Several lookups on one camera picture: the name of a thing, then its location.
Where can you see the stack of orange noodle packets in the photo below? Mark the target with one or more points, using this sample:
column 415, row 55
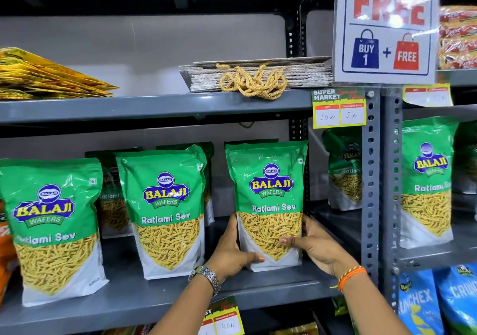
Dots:
column 458, row 36

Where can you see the row of olive tea packets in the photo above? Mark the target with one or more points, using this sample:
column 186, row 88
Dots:
column 294, row 330

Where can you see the stack of golden foil packets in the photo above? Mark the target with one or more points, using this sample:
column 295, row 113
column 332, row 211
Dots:
column 52, row 74

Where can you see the silver wristwatch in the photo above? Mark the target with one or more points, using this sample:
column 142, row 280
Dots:
column 205, row 277

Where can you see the green yellow price tag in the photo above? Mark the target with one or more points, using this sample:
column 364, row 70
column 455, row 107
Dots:
column 428, row 95
column 339, row 109
column 221, row 320

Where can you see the stack of grey paper bags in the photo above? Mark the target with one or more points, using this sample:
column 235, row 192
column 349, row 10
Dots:
column 305, row 72

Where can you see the person's right hand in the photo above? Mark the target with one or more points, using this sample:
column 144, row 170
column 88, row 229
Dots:
column 320, row 251

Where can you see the white promotion sign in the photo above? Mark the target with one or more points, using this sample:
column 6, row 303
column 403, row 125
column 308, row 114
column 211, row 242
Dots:
column 385, row 29

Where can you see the orange Crunchem chips packets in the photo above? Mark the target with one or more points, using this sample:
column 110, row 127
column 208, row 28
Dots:
column 5, row 249

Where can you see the grey metal shelving rack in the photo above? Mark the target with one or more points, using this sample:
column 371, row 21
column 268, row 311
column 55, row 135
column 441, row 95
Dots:
column 391, row 197
column 149, row 107

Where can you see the person's left hand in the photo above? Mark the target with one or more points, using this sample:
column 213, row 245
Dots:
column 227, row 256

